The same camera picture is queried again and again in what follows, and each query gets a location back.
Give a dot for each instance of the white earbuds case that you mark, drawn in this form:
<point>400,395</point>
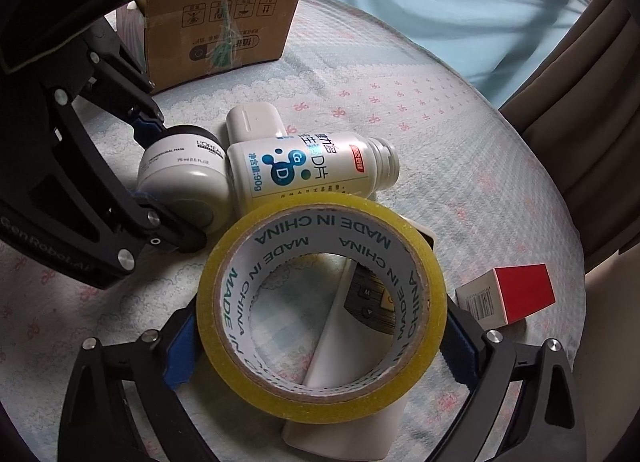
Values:
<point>254,120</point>

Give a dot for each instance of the red and white carton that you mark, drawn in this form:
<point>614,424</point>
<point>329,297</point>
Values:
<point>506,295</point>

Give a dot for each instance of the brown right curtain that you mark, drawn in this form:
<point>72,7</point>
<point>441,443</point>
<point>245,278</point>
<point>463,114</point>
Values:
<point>579,113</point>

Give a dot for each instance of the white remote control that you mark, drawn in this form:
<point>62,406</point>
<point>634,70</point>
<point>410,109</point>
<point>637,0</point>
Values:
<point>356,336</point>

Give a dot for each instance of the white cream jar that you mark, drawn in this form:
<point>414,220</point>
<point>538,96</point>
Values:
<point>185,169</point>

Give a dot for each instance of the yellow packing tape roll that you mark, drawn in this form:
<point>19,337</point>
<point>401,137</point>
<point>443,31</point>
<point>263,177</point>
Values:
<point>268,284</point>

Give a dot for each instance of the brown cardboard box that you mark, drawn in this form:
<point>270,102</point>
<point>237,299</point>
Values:
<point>182,40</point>

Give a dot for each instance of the checked floral bed sheet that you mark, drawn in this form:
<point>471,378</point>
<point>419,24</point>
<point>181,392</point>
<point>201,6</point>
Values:
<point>464,172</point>

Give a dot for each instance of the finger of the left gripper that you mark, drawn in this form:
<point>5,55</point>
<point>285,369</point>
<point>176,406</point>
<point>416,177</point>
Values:
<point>108,76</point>
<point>125,222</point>

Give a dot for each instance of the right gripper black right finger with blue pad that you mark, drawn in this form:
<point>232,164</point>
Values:
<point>547,423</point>

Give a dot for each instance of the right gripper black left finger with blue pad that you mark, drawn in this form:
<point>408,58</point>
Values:
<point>97,423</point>

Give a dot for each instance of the white vitamin bottle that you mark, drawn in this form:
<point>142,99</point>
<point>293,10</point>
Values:
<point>274,168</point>

